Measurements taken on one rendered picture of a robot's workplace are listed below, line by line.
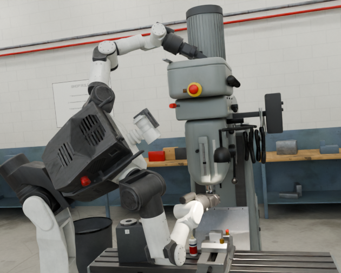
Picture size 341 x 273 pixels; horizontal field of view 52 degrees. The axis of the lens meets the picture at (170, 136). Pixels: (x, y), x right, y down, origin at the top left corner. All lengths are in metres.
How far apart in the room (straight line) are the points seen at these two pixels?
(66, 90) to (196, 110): 5.40
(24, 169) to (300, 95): 5.01
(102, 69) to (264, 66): 4.56
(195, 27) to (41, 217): 1.19
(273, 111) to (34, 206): 1.23
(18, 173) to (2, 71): 6.29
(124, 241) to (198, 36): 1.13
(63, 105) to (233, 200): 5.18
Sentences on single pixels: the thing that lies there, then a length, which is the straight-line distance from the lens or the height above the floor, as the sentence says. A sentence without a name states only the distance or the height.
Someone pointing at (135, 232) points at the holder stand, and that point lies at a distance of 1.86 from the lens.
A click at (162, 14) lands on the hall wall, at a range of 6.29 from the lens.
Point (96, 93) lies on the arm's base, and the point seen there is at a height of 1.77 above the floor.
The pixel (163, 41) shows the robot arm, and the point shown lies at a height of 2.01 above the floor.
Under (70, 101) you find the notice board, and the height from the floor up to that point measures 2.01.
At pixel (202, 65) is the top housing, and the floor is 1.86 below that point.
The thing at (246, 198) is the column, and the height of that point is 1.13.
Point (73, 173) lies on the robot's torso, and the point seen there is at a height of 1.50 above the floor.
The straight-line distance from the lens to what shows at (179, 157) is 5.57.
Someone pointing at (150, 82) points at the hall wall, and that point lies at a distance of 6.18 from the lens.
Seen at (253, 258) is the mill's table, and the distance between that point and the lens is 1.87.
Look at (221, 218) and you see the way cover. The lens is 2.15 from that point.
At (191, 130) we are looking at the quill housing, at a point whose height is 1.58.
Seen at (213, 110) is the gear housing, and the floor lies 1.66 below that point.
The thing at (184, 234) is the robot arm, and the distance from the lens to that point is 1.46.
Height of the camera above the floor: 1.68
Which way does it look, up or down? 4 degrees down
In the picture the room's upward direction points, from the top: 5 degrees counter-clockwise
